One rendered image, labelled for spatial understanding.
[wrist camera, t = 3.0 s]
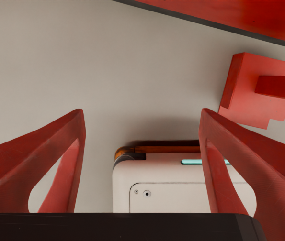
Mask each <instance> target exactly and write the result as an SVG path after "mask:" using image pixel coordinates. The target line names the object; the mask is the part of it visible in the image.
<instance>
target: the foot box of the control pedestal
mask: <svg viewBox="0 0 285 241"><path fill-rule="evenodd" d="M259 76H285V61H281V60H277V59H273V58H268V57H265V56H260V55H255V54H250V53H246V52H243V53H239V54H234V55H233V57H232V61H231V64H230V68H229V72H228V76H227V80H226V84H225V87H224V91H223V95H222V99H221V102H220V106H219V109H218V114H220V115H222V116H223V117H225V118H227V119H229V120H231V121H233V122H234V123H238V124H243V125H247V126H252V127H256V128H260V129H265V130H266V129H267V127H268V123H269V120H270V119H273V120H277V121H284V119H285V99H282V98H276V97H270V96H266V95H262V94H257V93H255V89H256V85H257V82H258V78H259Z"/></svg>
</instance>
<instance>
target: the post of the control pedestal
mask: <svg viewBox="0 0 285 241"><path fill-rule="evenodd" d="M255 93H257V94H262V95H266V96H270V97H276V98H282V99H285V76H259V78H258V82H257V85H256V89H255Z"/></svg>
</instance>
